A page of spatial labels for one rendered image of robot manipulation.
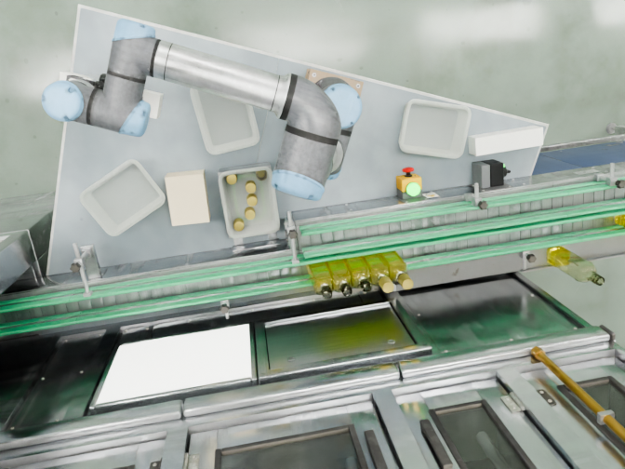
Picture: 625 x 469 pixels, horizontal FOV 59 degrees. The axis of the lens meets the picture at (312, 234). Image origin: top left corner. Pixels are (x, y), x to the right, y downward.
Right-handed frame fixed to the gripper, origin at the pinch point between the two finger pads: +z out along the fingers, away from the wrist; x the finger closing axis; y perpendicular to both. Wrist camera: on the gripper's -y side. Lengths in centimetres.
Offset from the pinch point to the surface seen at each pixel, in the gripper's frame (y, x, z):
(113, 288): -5, 60, 18
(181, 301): -27, 59, 16
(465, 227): -111, 18, 16
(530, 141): -131, -14, 29
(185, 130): -17.3, 9.0, 34.8
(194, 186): -23.6, 24.7, 27.4
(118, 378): -14, 74, -9
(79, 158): 13.4, 25.0, 34.8
